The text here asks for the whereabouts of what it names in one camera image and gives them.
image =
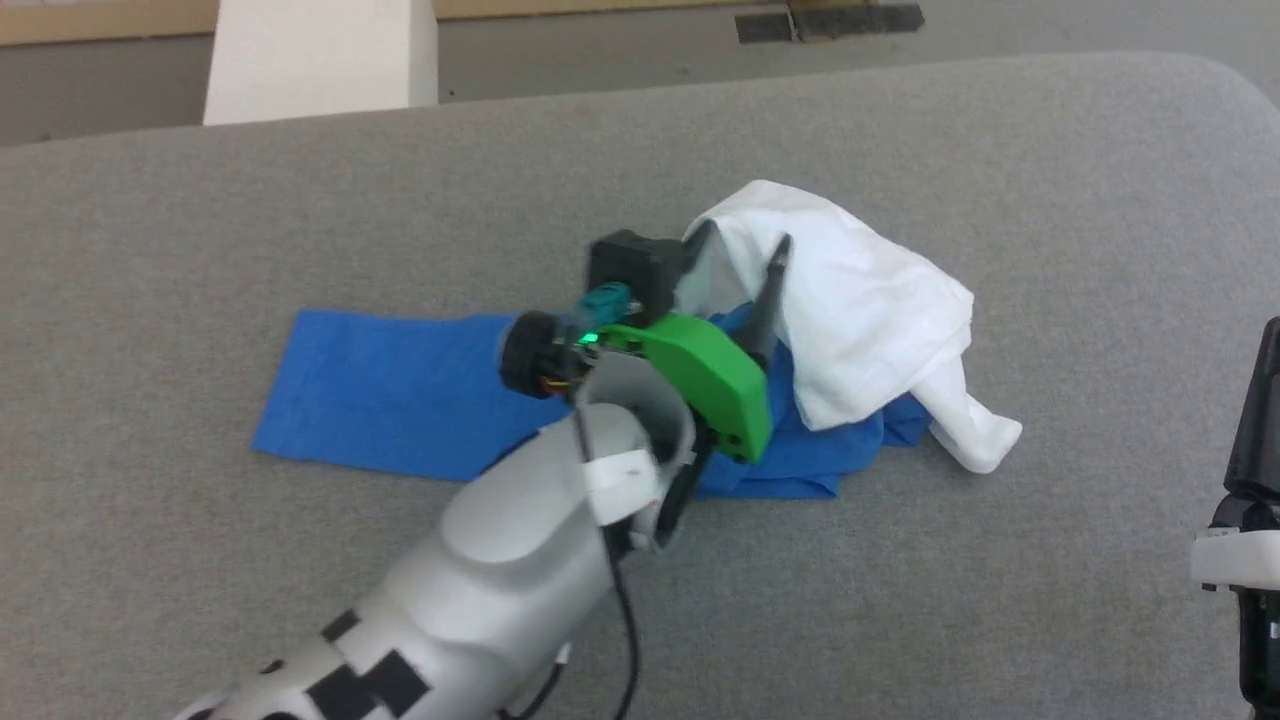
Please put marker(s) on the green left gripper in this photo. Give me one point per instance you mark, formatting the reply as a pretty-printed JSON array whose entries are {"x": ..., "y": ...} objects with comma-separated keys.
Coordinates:
[{"x": 715, "y": 375}]

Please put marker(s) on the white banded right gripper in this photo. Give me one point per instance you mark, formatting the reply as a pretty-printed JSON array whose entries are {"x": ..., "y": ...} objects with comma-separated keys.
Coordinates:
[{"x": 1240, "y": 560}]

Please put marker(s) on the blue and white shirt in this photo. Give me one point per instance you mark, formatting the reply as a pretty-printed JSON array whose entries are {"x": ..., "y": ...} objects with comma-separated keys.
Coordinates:
[{"x": 860, "y": 300}]

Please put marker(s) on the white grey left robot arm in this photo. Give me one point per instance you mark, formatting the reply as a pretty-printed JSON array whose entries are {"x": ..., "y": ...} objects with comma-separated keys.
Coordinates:
[{"x": 500, "y": 580}]

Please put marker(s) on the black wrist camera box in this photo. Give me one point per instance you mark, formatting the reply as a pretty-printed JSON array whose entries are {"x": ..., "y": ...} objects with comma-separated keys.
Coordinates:
[{"x": 635, "y": 262}]

